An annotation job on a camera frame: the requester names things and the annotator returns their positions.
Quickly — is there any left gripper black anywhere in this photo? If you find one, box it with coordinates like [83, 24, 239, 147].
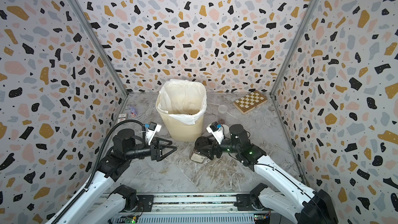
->
[124, 136, 176, 163]

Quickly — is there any clear jar with flower tea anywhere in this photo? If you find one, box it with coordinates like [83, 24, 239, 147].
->
[190, 149, 206, 163]

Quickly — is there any black jar lid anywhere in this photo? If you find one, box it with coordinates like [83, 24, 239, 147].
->
[194, 136, 209, 152]

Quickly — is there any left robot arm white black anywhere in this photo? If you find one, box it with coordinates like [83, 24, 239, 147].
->
[49, 127, 177, 224]

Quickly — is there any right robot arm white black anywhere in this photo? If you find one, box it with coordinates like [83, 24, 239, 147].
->
[195, 122, 338, 224]

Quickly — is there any white lid tea jar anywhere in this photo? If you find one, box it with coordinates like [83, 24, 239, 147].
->
[222, 124, 230, 136]

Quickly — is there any cream ribbed trash bin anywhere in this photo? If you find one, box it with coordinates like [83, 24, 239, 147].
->
[158, 112, 205, 142]

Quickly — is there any small card box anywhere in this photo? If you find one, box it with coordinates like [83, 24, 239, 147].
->
[117, 113, 128, 123]

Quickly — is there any white plastic bin liner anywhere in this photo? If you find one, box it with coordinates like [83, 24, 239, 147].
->
[156, 79, 207, 125]

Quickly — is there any wooden chessboard box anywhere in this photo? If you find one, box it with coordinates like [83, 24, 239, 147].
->
[233, 90, 267, 115]

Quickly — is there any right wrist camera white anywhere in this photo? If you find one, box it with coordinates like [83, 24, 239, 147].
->
[206, 122, 224, 145]

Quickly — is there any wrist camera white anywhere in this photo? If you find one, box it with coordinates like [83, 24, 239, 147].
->
[206, 122, 224, 145]
[145, 122, 162, 145]

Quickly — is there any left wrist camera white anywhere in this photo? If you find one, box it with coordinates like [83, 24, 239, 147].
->
[145, 122, 162, 145]

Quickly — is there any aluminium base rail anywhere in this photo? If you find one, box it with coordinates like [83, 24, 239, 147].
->
[60, 192, 324, 224]

